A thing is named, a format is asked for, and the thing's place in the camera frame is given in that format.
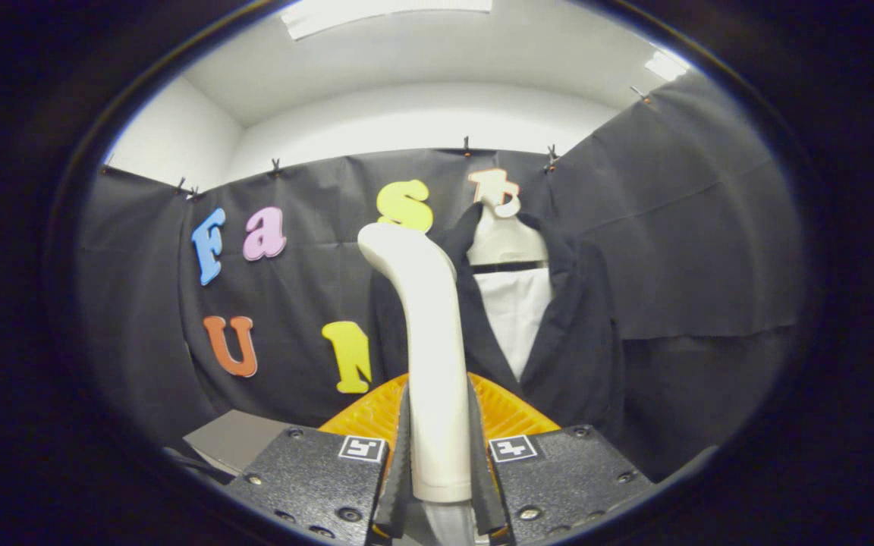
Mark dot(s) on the grey cabinet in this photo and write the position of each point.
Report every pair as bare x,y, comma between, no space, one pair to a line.
240,440

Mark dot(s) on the white garment steamer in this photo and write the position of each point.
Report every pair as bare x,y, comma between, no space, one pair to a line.
429,341

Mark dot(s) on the row of black clips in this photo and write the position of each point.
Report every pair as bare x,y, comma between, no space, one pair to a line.
466,145

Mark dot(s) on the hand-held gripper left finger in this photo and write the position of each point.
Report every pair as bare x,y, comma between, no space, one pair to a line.
403,470

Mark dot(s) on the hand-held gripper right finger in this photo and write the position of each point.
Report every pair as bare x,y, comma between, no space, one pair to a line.
480,485

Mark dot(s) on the black blazer jacket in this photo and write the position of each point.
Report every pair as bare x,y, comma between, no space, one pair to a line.
573,341

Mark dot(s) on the white mannequin torso on stand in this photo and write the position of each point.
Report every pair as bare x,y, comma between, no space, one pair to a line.
517,318

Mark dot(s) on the small ceiling light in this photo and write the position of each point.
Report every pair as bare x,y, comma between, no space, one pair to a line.
666,66

